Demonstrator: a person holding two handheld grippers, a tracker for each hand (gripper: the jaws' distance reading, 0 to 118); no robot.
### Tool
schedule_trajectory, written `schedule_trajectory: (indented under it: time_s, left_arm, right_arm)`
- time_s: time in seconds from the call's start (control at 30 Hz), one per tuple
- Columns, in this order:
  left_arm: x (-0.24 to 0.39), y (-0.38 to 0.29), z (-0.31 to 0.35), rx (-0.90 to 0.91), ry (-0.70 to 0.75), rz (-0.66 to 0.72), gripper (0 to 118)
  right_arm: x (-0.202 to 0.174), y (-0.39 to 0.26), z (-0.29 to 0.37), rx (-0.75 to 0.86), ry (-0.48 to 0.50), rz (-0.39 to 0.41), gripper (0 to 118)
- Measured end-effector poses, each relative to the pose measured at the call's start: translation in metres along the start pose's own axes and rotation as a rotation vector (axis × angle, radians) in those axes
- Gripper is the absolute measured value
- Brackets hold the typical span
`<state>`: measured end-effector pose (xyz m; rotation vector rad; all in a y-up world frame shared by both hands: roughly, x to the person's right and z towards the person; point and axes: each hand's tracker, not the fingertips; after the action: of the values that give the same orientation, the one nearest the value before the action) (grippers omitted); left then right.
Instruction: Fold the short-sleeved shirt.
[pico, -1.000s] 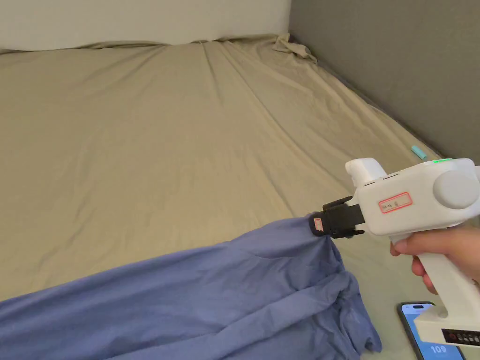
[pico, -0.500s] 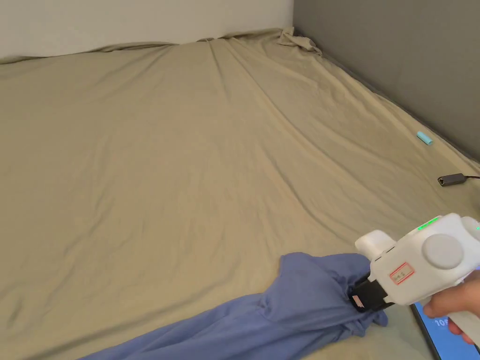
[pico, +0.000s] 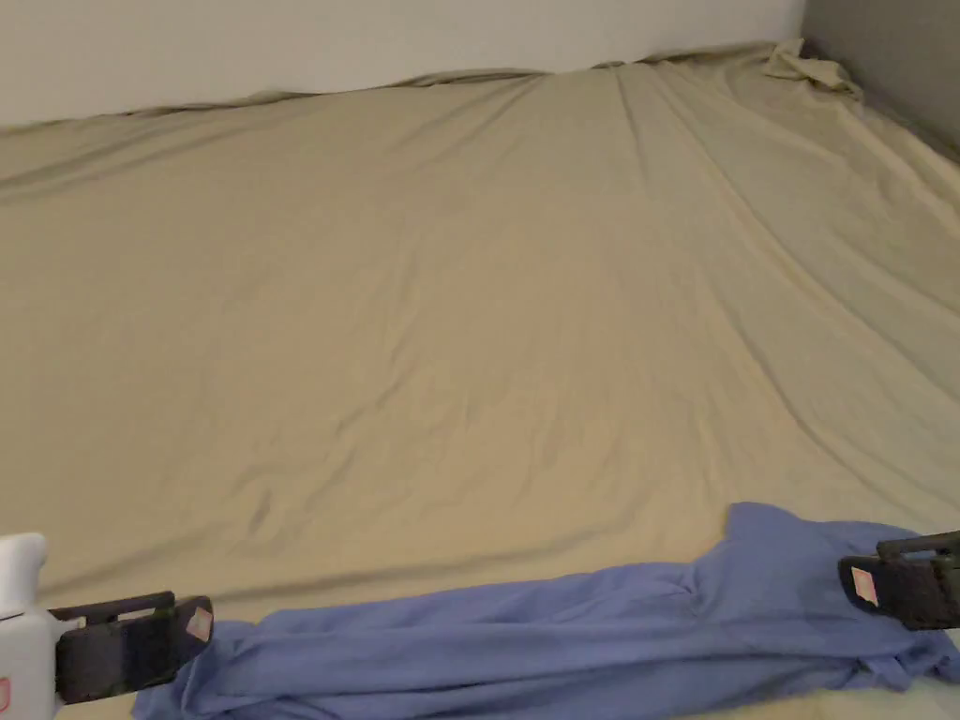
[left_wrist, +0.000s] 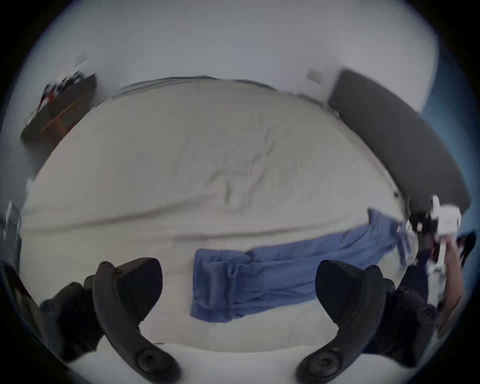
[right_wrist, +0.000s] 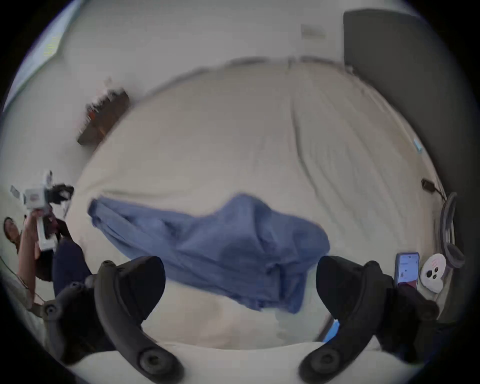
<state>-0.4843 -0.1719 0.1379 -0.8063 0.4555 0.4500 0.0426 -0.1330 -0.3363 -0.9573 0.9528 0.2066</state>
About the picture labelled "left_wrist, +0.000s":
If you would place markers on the person's body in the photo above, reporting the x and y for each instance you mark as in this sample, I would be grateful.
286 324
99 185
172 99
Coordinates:
417 275

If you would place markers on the dark padded headboard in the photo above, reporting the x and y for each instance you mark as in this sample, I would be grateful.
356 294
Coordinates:
397 138

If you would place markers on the dark wooden table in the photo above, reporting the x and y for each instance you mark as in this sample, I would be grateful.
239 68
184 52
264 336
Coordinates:
62 108

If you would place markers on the blue garment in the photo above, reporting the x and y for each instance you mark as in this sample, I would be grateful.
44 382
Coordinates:
277 270

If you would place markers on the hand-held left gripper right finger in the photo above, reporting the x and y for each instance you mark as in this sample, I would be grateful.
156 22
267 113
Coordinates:
356 300

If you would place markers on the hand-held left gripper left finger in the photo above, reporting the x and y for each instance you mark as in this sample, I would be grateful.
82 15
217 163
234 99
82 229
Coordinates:
112 300

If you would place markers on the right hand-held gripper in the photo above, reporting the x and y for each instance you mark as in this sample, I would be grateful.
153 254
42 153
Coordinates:
447 219

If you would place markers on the person's right hand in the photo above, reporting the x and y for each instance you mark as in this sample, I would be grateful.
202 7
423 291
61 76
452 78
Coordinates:
455 270

